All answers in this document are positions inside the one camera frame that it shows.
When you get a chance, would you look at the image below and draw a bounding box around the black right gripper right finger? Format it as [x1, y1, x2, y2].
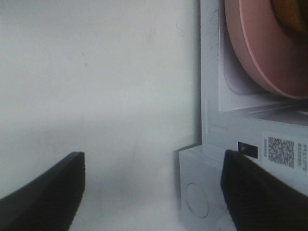
[220, 150, 308, 231]

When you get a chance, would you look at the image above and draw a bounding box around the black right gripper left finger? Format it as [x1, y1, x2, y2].
[0, 152, 85, 231]

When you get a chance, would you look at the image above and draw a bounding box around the round white door button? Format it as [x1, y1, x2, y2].
[185, 182, 209, 218]

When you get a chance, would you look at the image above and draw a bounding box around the pink round plate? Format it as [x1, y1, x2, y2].
[224, 0, 308, 100]

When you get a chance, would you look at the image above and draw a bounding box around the toy burger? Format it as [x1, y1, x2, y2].
[272, 0, 308, 34]

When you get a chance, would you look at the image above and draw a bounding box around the white warning label sticker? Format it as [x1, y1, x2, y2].
[261, 131, 308, 175]

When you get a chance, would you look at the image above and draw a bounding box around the white microwave oven body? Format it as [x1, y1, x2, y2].
[179, 0, 308, 231]

